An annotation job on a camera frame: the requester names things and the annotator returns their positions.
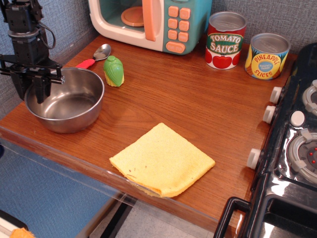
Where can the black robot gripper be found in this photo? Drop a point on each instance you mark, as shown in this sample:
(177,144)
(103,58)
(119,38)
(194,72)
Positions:
(31,50)

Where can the stainless steel bowl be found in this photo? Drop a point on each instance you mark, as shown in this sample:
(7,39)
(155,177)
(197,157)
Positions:
(71,106)

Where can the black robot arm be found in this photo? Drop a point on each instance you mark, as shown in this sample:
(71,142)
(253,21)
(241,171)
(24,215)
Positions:
(23,16)

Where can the yellow folded towel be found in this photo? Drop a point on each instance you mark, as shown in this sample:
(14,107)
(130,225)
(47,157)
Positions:
(163,162)

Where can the toy corn cob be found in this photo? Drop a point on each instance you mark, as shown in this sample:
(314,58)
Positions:
(113,70)

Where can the orange microwave turntable plate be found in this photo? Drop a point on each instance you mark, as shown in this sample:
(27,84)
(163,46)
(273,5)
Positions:
(133,16)

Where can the orange plush object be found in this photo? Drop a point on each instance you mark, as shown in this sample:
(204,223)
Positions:
(21,233)

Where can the toy microwave oven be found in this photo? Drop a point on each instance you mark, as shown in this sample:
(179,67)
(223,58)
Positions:
(171,26)

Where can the tomato sauce can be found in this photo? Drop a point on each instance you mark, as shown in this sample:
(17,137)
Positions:
(225,38)

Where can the white stove knob bottom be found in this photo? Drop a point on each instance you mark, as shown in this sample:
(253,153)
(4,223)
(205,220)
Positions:
(253,158)

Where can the white stove knob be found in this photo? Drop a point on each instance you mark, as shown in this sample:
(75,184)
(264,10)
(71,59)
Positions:
(253,158)
(275,95)
(268,114)

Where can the pineapple slices can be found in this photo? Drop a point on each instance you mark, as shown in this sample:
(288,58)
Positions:
(267,55)

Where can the white stove knob middle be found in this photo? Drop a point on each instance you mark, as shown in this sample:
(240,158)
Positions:
(268,114)

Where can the white stove knob top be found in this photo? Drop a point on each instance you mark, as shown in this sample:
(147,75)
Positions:
(275,95)

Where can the black toy stove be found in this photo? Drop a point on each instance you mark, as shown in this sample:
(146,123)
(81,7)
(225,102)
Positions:
(284,188)

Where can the red handled metal spoon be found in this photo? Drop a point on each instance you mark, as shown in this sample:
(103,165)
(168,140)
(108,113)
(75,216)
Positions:
(101,53)

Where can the black oven door handle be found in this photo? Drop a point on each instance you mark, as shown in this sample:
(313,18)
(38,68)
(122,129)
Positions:
(233,204)

